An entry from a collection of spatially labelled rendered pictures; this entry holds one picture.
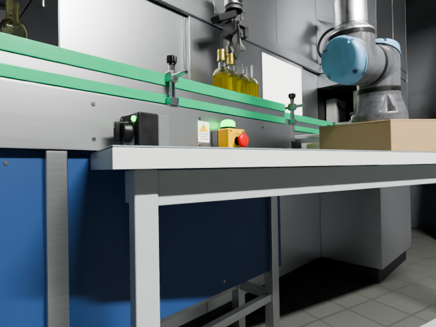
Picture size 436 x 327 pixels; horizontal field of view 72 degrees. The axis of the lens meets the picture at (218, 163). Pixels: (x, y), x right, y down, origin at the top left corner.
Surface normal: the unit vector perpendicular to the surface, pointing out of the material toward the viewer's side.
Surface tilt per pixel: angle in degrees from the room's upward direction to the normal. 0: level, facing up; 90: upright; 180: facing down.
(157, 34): 90
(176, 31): 90
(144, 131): 90
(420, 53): 90
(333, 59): 102
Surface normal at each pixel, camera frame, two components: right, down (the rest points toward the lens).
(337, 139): -0.87, 0.01
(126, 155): 0.50, -0.02
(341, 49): -0.80, 0.21
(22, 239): 0.71, -0.02
